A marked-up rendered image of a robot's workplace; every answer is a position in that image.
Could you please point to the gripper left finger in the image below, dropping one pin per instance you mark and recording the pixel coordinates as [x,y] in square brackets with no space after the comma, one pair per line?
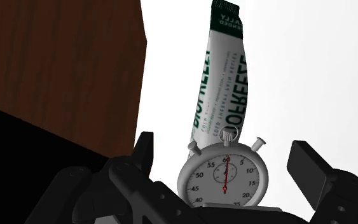
[126,183]

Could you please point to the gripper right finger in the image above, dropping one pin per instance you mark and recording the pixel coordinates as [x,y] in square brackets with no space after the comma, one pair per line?
[327,186]

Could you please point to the silver stopwatch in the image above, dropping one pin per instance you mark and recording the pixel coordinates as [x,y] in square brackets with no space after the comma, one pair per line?
[223,176]

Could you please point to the brown wooden cabinet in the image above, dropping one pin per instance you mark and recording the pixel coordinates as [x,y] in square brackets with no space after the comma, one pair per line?
[64,65]

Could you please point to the white and green tube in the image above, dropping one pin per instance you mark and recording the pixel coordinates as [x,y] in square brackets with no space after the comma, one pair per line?
[220,83]

